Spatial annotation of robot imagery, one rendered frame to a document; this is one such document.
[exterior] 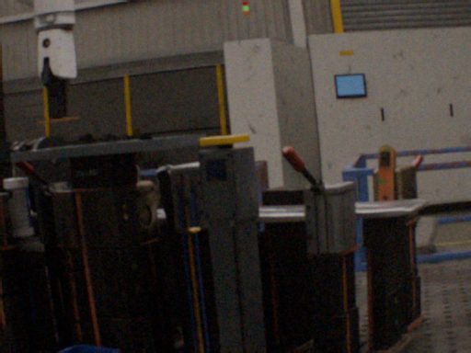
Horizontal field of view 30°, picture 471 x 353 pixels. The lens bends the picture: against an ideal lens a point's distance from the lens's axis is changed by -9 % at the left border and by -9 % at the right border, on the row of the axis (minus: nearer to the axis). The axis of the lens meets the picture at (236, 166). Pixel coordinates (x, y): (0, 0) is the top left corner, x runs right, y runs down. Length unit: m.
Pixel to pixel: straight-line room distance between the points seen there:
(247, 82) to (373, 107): 1.36
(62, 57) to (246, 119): 8.24
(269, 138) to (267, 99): 0.40
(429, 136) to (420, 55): 0.88
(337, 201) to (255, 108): 8.32
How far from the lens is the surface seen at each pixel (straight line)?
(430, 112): 9.79
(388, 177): 1.91
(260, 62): 9.89
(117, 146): 1.57
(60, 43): 1.73
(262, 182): 4.98
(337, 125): 9.82
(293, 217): 1.76
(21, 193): 2.00
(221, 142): 1.51
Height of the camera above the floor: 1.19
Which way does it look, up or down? 3 degrees down
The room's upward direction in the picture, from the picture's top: 5 degrees counter-clockwise
